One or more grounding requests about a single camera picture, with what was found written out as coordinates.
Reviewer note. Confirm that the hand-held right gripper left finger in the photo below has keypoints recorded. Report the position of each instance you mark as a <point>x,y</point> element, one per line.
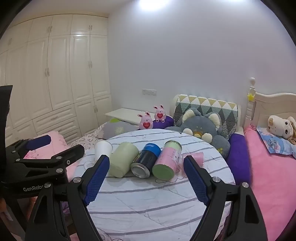
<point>96,179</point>

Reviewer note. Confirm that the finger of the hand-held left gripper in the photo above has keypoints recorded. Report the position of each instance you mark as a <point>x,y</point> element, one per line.
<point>69,151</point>
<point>39,141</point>

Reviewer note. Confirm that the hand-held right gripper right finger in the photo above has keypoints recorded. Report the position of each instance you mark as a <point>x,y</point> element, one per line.
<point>196,183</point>

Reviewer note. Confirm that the pink cup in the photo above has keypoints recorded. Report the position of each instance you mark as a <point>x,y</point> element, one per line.
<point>197,160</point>

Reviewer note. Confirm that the pale green cup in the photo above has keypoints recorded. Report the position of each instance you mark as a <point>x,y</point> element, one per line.
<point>122,160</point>

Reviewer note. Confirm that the white foam cup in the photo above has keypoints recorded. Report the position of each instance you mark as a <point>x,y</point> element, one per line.
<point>103,148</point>

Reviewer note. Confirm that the pink fleece blanket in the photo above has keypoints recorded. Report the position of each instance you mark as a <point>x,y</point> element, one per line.
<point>270,185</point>
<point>57,139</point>

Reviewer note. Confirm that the heart print bedsheet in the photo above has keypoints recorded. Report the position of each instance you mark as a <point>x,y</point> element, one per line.
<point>89,139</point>

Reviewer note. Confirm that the pink can with green lid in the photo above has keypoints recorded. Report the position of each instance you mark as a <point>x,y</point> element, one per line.
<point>167,160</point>

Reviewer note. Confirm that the purple pillow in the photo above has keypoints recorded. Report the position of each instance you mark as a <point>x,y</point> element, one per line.
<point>167,122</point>
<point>238,157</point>

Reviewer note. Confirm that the round striped covered table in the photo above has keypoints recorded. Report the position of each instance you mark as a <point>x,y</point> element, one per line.
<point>143,204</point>

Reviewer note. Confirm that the blue metal can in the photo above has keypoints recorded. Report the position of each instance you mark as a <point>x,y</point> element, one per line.
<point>145,160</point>

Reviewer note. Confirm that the grey pillow with green print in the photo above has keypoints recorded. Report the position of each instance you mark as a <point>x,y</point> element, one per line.
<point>118,131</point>

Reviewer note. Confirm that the grey cat plush toy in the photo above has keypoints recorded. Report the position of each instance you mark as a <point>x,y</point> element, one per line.
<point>201,125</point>

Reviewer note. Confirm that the small white table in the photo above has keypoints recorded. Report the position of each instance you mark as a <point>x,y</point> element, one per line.
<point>124,113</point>

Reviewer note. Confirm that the cream white wardrobe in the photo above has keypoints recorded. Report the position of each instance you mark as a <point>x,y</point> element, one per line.
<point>57,69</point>

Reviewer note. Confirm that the pink bunny plush toy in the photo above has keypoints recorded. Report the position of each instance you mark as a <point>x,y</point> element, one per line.
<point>146,121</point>
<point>159,114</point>

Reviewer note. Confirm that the triangle pattern quilted cushion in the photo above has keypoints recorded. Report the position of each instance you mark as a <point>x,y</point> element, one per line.
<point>208,103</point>

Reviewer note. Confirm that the blue cartoon pillow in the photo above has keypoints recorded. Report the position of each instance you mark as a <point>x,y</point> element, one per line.
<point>277,144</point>

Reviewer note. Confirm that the beige dog plush toy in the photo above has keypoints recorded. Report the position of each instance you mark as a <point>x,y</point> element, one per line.
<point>281,127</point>

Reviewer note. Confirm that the yellow star decoration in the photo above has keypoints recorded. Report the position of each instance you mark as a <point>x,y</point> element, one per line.
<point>250,96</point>

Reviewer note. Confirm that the cream bed headboard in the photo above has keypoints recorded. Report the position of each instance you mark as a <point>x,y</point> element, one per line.
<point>272,104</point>

